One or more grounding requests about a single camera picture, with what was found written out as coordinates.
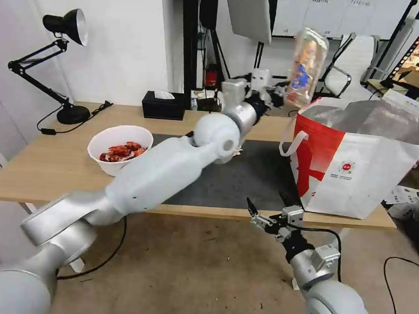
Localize black tissue box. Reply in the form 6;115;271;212
140;89;187;122

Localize red white takeout bag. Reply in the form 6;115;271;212
274;82;419;225

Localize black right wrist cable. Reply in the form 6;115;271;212
283;223;346;283

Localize black metal rack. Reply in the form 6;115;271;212
174;0;231;114

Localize white softbox panel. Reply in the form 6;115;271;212
221;0;277;45

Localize red crayfish shells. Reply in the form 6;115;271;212
99;139;149;166

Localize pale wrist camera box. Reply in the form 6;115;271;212
281;204;305;228
249;67;273;91

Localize black desk lamp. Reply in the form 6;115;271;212
3;3;99;126

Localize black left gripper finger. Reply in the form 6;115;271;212
266;93;290;110
263;81;291;98

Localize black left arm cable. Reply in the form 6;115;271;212
55;209;128;285

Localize black floor cable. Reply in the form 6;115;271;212
380;255;419;314

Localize white paper bowl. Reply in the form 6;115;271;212
85;121;155;179

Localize black light stand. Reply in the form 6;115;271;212
379;0;419;86

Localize black desk mat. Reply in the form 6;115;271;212
146;132;306;215

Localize clear plastic bottle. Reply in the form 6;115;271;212
284;26;331;109

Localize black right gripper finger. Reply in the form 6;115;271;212
243;197;281;236
277;190;294;210

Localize red black device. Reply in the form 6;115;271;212
204;64;219;91

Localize black lamp cable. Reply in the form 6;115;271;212
36;96;114;140

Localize printed white cardboard box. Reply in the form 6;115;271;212
381;183;419;217

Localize white office chair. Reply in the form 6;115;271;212
321;31;381;102

